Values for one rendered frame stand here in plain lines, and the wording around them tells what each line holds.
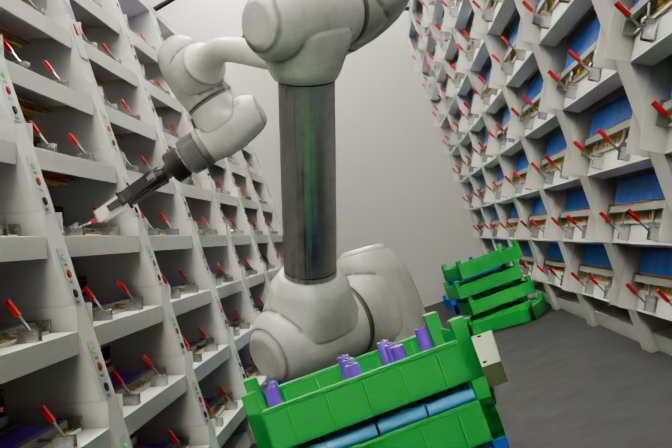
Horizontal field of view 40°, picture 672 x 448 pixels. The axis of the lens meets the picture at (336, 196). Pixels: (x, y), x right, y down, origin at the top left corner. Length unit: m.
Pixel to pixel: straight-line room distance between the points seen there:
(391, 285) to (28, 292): 0.73
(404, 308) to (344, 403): 0.71
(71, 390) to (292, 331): 0.49
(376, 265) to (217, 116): 0.51
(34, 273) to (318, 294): 0.59
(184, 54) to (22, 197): 0.46
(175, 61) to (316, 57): 0.60
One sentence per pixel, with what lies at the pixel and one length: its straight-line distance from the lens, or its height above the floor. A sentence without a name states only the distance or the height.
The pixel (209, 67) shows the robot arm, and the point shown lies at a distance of 2.06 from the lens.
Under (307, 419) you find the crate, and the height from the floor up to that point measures 0.35.
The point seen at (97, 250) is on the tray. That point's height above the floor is 0.72.
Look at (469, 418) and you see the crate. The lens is 1.22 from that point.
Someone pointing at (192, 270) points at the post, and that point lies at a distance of 3.31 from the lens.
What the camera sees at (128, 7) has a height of 1.78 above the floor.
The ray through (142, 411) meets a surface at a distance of 2.19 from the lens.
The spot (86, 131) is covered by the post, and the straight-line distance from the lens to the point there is 2.68.
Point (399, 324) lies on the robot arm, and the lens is 1.87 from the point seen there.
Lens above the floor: 0.53
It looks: 3 degrees up
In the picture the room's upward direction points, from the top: 19 degrees counter-clockwise
